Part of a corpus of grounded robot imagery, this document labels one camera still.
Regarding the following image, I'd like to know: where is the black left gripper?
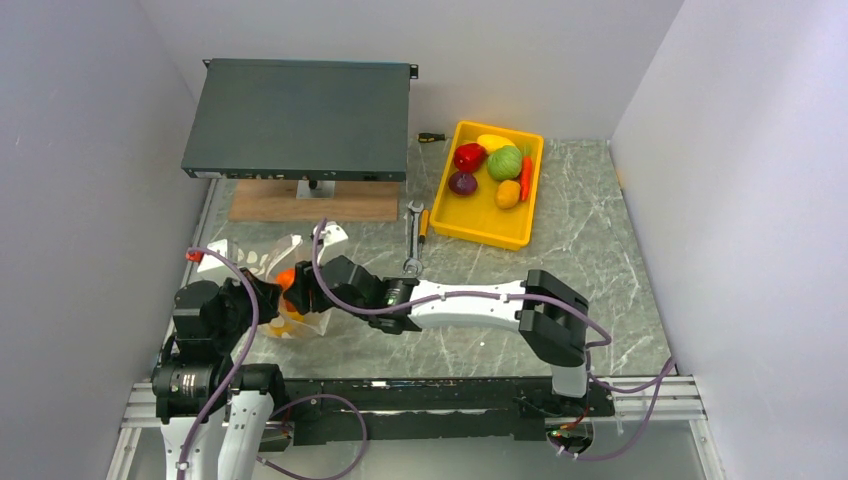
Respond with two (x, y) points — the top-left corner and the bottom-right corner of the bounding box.
(214, 266), (283, 349)

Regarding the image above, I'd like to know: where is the orange pumpkin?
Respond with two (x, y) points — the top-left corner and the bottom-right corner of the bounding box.
(276, 268), (297, 312)

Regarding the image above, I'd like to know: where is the yellow bell pepper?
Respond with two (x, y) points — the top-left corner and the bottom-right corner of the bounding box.
(266, 311), (304, 338)

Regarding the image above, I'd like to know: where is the clear spotted zip top bag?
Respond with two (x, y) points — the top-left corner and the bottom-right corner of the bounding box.
(237, 235), (330, 340)

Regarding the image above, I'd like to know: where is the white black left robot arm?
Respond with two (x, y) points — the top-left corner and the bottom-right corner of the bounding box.
(151, 271), (289, 479)

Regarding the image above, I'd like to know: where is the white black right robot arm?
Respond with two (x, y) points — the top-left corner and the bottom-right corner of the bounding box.
(280, 256), (590, 415)

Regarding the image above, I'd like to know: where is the wooden board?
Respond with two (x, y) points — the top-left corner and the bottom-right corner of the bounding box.
(228, 180), (401, 223)

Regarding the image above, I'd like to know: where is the metal server stand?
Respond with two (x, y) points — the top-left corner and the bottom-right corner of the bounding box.
(296, 180), (336, 200)

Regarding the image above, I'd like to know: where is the silver wrench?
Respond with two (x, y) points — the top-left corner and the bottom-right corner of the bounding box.
(403, 200), (424, 277)

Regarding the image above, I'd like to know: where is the dark green rack server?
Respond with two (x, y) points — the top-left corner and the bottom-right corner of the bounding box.
(181, 58), (419, 182)

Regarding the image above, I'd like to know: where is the yellow plastic tray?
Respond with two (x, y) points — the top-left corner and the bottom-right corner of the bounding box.
(430, 120), (544, 250)

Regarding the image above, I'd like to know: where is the purple onion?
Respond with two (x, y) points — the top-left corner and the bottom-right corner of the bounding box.
(448, 171), (478, 196)

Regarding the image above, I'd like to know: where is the yellow potato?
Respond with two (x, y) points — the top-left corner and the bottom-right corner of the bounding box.
(494, 180), (521, 210)

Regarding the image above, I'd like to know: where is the green cabbage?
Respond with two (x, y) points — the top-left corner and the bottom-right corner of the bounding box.
(486, 145), (523, 181)

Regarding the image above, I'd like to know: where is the orange carrot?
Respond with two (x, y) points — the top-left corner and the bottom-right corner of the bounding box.
(519, 152), (534, 202)

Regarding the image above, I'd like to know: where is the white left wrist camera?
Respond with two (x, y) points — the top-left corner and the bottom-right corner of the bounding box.
(186, 239), (239, 275)

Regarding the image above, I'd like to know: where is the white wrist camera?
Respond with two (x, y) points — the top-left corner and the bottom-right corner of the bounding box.
(186, 239), (239, 275)
(312, 221), (349, 265)

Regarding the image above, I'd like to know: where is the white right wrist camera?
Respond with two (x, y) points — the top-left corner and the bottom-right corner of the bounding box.
(312, 221), (349, 265)

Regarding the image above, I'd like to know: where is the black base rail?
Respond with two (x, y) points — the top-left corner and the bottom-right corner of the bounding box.
(267, 376), (615, 446)

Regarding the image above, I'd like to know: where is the yellow handled screwdriver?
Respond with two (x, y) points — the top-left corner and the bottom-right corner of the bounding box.
(418, 210), (430, 248)

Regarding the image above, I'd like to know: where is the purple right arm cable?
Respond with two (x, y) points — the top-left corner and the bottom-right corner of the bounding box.
(311, 218), (677, 463)

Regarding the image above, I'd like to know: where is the aluminium frame rail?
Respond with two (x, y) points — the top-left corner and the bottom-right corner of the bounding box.
(105, 376), (730, 480)

